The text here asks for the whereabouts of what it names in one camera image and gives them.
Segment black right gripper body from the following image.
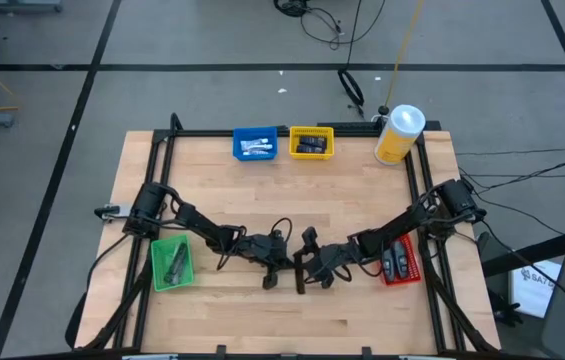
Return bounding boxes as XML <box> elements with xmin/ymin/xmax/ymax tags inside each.
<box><xmin>293</xmin><ymin>242</ymin><xmax>363</xmax><ymax>291</ymax></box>

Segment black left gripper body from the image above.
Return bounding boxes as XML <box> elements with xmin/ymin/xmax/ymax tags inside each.
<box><xmin>234</xmin><ymin>232</ymin><xmax>294</xmax><ymax>271</ymax></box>

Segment red plastic basket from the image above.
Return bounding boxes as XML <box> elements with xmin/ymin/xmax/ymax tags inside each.
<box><xmin>379</xmin><ymin>232</ymin><xmax>422</xmax><ymax>287</ymax></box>

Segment yellow plastic basket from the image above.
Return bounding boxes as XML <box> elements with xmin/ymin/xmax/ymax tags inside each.
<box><xmin>288</xmin><ymin>125</ymin><xmax>336</xmax><ymax>161</ymax></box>

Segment green plastic basket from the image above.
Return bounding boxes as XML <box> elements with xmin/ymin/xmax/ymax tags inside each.
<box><xmin>149</xmin><ymin>233</ymin><xmax>196</xmax><ymax>293</ymax></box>

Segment blue plastic basket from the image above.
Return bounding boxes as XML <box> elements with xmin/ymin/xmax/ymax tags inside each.
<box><xmin>232</xmin><ymin>126</ymin><xmax>279</xmax><ymax>163</ymax></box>

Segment white canister yellow label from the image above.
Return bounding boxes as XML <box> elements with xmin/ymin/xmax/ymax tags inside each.
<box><xmin>373</xmin><ymin>103</ymin><xmax>427</xmax><ymax>167</ymax></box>

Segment white printed paper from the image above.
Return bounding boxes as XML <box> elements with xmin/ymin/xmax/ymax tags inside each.
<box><xmin>508</xmin><ymin>258</ymin><xmax>563</xmax><ymax>320</ymax></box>

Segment black floor bar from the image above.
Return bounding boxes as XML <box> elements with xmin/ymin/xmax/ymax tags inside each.
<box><xmin>480</xmin><ymin>223</ymin><xmax>565</xmax><ymax>279</ymax></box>

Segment grey stand base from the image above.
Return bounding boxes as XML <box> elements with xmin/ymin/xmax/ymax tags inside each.
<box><xmin>0</xmin><ymin>0</ymin><xmax>64</xmax><ymax>15</ymax></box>

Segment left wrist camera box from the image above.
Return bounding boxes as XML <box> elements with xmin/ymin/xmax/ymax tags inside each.
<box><xmin>255</xmin><ymin>238</ymin><xmax>283</xmax><ymax>261</ymax></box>

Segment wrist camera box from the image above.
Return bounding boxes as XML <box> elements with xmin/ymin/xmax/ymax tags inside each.
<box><xmin>307</xmin><ymin>245</ymin><xmax>336</xmax><ymax>269</ymax></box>
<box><xmin>255</xmin><ymin>238</ymin><xmax>283</xmax><ymax>261</ymax></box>

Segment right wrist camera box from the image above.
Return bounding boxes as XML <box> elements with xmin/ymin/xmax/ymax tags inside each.
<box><xmin>307</xmin><ymin>245</ymin><xmax>336</xmax><ymax>269</ymax></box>

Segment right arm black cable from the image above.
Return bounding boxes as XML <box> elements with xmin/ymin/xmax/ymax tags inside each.
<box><xmin>311</xmin><ymin>184</ymin><xmax>466</xmax><ymax>291</ymax></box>

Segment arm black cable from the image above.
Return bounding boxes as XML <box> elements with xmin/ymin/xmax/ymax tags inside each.
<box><xmin>214</xmin><ymin>216</ymin><xmax>294</xmax><ymax>274</ymax></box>
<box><xmin>311</xmin><ymin>184</ymin><xmax>466</xmax><ymax>291</ymax></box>

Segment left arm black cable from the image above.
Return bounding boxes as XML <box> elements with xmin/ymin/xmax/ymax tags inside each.
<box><xmin>214</xmin><ymin>216</ymin><xmax>294</xmax><ymax>274</ymax></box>

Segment black table frame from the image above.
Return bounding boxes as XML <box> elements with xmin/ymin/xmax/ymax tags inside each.
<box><xmin>64</xmin><ymin>112</ymin><xmax>502</xmax><ymax>360</ymax></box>

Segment silver metal bracket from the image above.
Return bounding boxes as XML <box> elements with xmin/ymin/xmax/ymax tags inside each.
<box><xmin>102</xmin><ymin>202</ymin><xmax>134</xmax><ymax>222</ymax></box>

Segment yellow hanging rope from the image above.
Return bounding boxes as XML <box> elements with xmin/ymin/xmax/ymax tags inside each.
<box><xmin>383</xmin><ymin>0</ymin><xmax>427</xmax><ymax>109</ymax></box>

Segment hanging black cables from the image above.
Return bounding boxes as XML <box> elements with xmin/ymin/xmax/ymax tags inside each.
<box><xmin>336</xmin><ymin>0</ymin><xmax>367</xmax><ymax>108</ymax></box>

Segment thick black floor cable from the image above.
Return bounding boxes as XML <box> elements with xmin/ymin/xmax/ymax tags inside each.
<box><xmin>459</xmin><ymin>149</ymin><xmax>565</xmax><ymax>194</ymax></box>

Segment thin black floor cable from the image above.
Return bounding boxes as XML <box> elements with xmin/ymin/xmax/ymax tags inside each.
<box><xmin>455</xmin><ymin>146</ymin><xmax>565</xmax><ymax>157</ymax></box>

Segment black floor cable bundle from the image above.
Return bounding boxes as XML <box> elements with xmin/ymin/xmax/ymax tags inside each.
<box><xmin>272</xmin><ymin>0</ymin><xmax>388</xmax><ymax>52</ymax></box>

